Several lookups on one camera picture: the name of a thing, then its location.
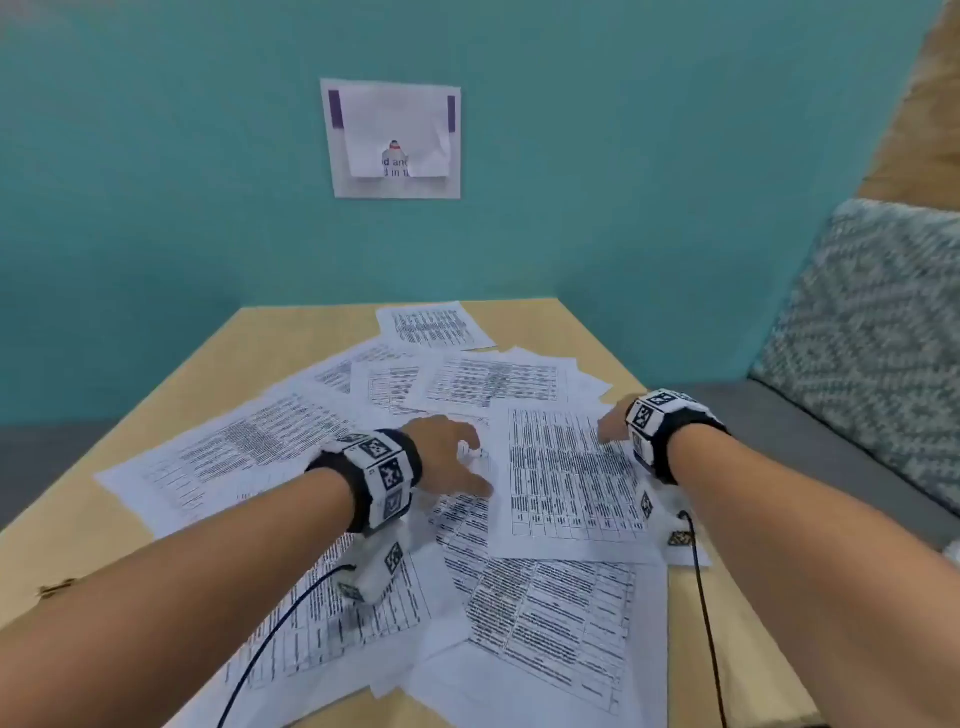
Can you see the person's left hand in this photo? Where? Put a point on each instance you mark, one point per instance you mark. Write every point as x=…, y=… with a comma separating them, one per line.
x=439, y=457

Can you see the person's right hand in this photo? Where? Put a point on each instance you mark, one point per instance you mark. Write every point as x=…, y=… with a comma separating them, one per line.
x=618, y=421

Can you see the person's right fingers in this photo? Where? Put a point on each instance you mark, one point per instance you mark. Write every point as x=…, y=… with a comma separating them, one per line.
x=606, y=430

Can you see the person's left thumb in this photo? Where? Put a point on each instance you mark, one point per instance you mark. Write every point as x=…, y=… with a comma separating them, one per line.
x=474, y=487

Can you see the white printed table page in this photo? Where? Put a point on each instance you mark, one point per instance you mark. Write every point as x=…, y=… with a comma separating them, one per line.
x=570, y=487

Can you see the person's right forearm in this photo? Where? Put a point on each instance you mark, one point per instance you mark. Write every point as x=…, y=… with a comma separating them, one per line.
x=795, y=555

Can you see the person's left forearm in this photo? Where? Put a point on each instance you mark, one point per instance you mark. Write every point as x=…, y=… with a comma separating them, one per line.
x=172, y=600

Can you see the black wristband with marker tiles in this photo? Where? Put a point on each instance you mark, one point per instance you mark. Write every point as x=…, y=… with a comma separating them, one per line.
x=375, y=472
x=667, y=420

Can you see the pile of printed paper sheets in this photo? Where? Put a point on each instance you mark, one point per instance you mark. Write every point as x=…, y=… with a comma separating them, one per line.
x=540, y=622

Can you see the grey sofa seat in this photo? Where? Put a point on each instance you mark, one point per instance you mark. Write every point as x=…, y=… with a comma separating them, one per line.
x=795, y=442

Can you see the grey white patterned cushion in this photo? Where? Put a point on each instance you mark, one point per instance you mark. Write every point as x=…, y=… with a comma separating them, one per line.
x=862, y=337

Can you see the purple tape strip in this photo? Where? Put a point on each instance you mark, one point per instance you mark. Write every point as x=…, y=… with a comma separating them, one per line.
x=451, y=114
x=336, y=108

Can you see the white wrist camera unit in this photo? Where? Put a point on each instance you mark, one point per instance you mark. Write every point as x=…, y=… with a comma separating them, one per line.
x=679, y=536
x=375, y=566

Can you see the white wall notice sheet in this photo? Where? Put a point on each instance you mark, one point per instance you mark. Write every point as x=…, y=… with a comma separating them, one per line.
x=397, y=187

